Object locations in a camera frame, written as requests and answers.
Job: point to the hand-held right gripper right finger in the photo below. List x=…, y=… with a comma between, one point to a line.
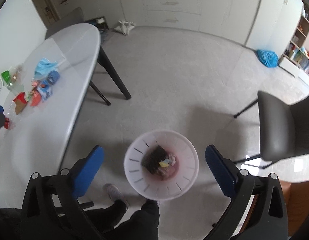
x=220, y=171

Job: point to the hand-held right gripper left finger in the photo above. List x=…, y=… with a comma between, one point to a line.
x=88, y=172

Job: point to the white plastic waste bin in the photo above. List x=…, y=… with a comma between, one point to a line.
x=137, y=177

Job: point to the blue face mask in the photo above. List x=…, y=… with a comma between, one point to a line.
x=45, y=66

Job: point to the grey shoe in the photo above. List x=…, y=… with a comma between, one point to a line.
x=115, y=192

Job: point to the person's left leg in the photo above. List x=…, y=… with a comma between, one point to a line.
x=107, y=216

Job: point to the person's leg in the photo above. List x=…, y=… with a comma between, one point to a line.
x=147, y=221
x=107, y=216

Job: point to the pink crumpled wrappers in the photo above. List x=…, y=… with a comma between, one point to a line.
x=169, y=171

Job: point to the yellow paper scrap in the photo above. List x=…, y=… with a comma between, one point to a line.
x=164, y=164

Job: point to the black mesh pad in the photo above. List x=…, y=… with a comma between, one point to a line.
x=154, y=158

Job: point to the person's right leg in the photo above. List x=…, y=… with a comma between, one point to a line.
x=147, y=221

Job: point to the grey chair with thin legs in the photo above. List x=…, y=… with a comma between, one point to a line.
x=287, y=132

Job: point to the blue and red snack wrapper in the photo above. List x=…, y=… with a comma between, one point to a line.
x=45, y=90

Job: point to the brown cardboard piece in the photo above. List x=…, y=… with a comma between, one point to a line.
x=19, y=108

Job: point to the small red wrapper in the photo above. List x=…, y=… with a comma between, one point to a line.
x=7, y=123

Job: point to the red crumpled wrapper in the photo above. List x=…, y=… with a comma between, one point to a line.
x=20, y=98

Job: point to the blue crumpled wrapper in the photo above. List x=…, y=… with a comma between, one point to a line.
x=53, y=77

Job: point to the small orange wrapper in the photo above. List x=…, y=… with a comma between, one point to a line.
x=35, y=83

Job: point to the clear plastic bag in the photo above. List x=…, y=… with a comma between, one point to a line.
x=16, y=80

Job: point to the white oval table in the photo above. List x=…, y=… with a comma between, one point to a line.
x=69, y=55

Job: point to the blue plastic bag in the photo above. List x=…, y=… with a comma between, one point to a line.
x=267, y=58

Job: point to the green plastic item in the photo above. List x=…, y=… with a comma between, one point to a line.
x=5, y=74

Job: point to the open bookshelf with books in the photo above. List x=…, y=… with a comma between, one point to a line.
x=298, y=52

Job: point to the dark open bag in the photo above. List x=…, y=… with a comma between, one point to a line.
x=98, y=23

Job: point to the white cloth bag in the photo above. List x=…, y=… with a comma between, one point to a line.
x=124, y=27

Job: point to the brown door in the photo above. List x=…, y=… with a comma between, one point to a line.
x=43, y=10

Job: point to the white built-in cabinet with drawers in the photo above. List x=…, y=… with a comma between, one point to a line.
x=172, y=2

